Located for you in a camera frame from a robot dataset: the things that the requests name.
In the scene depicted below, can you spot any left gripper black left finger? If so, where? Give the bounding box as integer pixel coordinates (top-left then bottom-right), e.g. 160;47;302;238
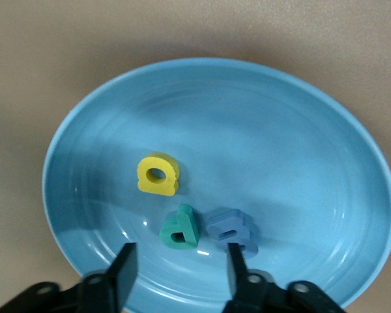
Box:
0;242;139;313

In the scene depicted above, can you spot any yellow round foam letter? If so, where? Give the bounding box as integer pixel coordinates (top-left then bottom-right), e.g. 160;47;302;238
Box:
136;152;181;197

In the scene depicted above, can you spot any teal foam letter p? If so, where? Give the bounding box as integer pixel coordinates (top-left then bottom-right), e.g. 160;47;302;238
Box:
158;203;201;250

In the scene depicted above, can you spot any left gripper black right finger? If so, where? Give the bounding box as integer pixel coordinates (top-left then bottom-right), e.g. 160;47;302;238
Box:
223;243;346;313

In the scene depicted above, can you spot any blue plate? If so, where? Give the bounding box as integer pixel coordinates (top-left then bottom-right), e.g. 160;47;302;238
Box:
41;57;391;310

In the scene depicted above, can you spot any blue foam letter m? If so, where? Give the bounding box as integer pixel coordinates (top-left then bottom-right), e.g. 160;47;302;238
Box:
205;208;259;260

